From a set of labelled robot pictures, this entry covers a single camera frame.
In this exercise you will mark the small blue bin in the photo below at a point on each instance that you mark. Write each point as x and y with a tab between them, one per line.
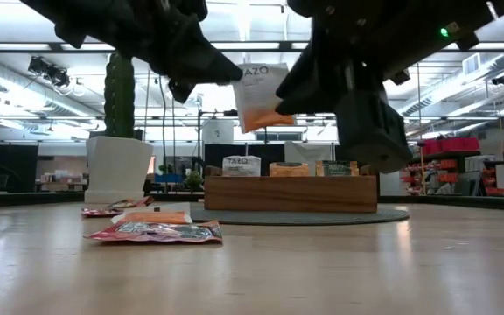
169	178

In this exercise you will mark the black background rig frame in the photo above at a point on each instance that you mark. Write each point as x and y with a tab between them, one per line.
217	114

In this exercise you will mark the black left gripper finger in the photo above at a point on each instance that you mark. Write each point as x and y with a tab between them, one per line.
217	79
217	61

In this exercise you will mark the white plant pot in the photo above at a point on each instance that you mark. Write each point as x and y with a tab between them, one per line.
118	170

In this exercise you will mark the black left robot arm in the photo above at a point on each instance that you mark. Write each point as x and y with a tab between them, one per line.
94	22

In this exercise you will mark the grey round woven placemat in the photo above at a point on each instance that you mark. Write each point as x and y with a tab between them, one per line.
300	217

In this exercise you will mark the black partition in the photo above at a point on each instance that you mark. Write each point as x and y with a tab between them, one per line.
4	168

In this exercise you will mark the small green plant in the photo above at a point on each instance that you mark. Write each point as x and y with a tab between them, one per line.
193	180

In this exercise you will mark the green cactus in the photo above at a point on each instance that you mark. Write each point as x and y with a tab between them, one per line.
120	100

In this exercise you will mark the wooden tea organizer box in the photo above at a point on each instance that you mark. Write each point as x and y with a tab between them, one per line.
291	194

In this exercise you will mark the white cloth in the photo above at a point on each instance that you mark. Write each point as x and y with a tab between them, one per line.
306	151

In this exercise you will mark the white panel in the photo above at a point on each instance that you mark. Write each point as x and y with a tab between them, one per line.
218	131

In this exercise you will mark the black framed LED light bar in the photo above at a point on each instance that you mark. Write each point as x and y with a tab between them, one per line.
284	46

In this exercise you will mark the black ceiling camera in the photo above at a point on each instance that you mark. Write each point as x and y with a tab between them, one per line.
502	79
48	70

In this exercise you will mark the black aluminium table frame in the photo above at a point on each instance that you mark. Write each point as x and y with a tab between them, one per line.
453	202

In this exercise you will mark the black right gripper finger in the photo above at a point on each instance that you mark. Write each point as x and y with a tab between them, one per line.
313	74
313	105

